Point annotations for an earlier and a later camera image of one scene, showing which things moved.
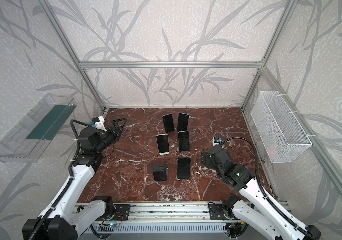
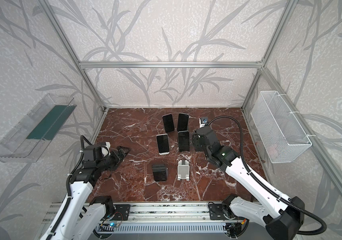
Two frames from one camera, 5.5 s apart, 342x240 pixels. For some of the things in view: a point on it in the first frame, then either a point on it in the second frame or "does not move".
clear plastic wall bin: [28, 142] does not move
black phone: [184, 144] does not move
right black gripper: [206, 159] -> [199, 142]
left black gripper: [116, 130] -> [115, 156]
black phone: [168, 122] does not move
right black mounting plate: [216, 211] does not move
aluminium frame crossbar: [230, 64] does not move
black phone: [160, 172] does not move
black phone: [184, 168] -> [198, 141]
